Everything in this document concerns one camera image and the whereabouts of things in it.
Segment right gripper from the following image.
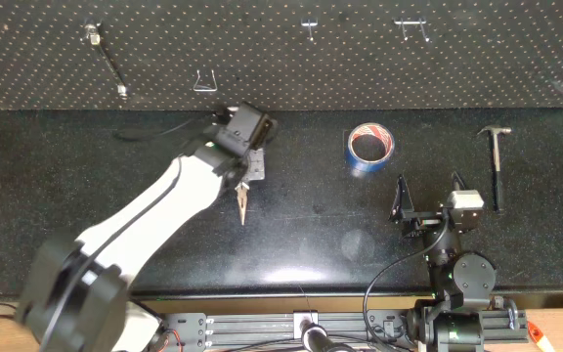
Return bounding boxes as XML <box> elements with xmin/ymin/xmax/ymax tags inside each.
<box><xmin>388</xmin><ymin>170</ymin><xmax>469</xmax><ymax>240</ymax></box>

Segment needle-nose pliers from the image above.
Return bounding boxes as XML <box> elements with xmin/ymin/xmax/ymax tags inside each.
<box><xmin>235</xmin><ymin>179</ymin><xmax>252</xmax><ymax>227</ymax></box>

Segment wrench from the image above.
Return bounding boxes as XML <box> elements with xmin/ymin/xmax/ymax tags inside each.
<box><xmin>83</xmin><ymin>22</ymin><xmax>130</xmax><ymax>99</ymax></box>

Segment black pegboard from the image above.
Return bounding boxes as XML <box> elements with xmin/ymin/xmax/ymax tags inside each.
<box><xmin>0</xmin><ymin>0</ymin><xmax>563</xmax><ymax>112</ymax></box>

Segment hammer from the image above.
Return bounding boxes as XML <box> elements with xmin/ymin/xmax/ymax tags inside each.
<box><xmin>475</xmin><ymin>124</ymin><xmax>513</xmax><ymax>214</ymax></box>

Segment roll of blue tape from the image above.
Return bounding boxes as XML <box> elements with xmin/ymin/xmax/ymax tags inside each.
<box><xmin>344</xmin><ymin>121</ymin><xmax>396</xmax><ymax>174</ymax></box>

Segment double-pronged metal hook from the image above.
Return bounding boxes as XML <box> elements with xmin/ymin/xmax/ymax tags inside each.
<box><xmin>392</xmin><ymin>17</ymin><xmax>430</xmax><ymax>43</ymax></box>

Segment orange and white object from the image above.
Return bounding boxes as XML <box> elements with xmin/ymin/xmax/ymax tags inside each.
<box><xmin>527</xmin><ymin>321</ymin><xmax>557</xmax><ymax>352</ymax></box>

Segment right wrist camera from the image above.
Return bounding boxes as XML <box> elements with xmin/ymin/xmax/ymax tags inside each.
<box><xmin>445</xmin><ymin>189</ymin><xmax>486</xmax><ymax>212</ymax></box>

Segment mounting rail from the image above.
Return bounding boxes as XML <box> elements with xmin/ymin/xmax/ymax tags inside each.
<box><xmin>161</xmin><ymin>307</ymin><xmax>531</xmax><ymax>352</ymax></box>

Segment wire loop metal hook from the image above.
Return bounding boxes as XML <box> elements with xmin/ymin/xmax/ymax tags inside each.
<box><xmin>193</xmin><ymin>68</ymin><xmax>219</xmax><ymax>93</ymax></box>

